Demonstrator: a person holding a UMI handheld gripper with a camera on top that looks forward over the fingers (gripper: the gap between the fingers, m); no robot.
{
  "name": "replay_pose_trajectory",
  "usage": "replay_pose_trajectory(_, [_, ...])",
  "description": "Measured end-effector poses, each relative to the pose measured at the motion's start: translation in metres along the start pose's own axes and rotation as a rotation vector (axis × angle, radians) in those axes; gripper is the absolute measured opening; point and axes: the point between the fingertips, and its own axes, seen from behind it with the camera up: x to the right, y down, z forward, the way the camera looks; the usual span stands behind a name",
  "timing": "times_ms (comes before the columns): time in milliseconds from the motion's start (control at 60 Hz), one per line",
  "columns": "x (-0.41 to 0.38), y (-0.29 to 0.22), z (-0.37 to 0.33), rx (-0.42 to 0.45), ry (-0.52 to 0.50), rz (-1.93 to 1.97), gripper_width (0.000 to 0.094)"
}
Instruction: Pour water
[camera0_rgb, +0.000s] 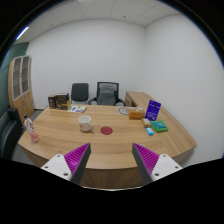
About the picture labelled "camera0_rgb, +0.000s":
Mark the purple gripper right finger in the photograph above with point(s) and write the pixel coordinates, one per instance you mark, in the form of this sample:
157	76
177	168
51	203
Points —
152	166

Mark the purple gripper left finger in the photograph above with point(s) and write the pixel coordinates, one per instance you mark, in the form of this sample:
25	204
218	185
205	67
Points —
70	166

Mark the clear water bottle pink label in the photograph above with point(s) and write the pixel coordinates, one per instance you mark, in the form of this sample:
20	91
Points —
30	128

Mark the small blue box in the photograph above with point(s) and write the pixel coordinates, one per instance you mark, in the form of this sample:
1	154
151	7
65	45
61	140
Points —
149	131

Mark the green box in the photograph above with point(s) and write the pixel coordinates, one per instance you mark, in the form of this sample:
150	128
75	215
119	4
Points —
159	126

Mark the small yellow box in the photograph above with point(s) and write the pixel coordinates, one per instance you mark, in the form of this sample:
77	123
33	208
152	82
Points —
146	122

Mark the white ceramic mug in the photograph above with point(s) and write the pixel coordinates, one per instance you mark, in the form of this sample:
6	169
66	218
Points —
85	123

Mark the red round coaster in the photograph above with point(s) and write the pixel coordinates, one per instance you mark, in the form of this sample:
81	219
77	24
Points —
106	130

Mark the wooden office desk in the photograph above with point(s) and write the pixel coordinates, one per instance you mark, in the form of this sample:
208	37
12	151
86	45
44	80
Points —
111	164

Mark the orange tissue box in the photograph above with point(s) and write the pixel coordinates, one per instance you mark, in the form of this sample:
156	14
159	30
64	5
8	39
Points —
135	114

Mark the green white leaflet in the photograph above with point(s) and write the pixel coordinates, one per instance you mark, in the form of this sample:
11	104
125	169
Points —
79	109

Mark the purple standing card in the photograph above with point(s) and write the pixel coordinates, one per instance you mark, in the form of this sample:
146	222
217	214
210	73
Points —
152	110

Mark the round patterned plate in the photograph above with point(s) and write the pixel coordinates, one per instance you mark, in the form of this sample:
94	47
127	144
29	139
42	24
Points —
124	110

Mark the dark brown box right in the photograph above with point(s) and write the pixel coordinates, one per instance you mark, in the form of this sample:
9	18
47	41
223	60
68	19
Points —
63	101

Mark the dark brown box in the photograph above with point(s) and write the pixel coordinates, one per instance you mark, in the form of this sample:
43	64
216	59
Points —
52	101
63	101

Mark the black chair at left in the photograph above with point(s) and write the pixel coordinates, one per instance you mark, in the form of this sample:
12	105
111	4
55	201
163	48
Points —
10	132

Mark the dark brown box left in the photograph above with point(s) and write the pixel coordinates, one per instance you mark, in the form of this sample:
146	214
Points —
52	101

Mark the dark grey office chair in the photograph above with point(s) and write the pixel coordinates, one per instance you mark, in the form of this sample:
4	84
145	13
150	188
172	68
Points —
80	92

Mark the grey mesh office chair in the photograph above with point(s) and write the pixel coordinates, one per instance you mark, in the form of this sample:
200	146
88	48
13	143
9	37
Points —
107	94

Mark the wooden glass door cabinet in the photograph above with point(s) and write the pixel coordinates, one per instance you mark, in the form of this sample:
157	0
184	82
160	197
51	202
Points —
19	86

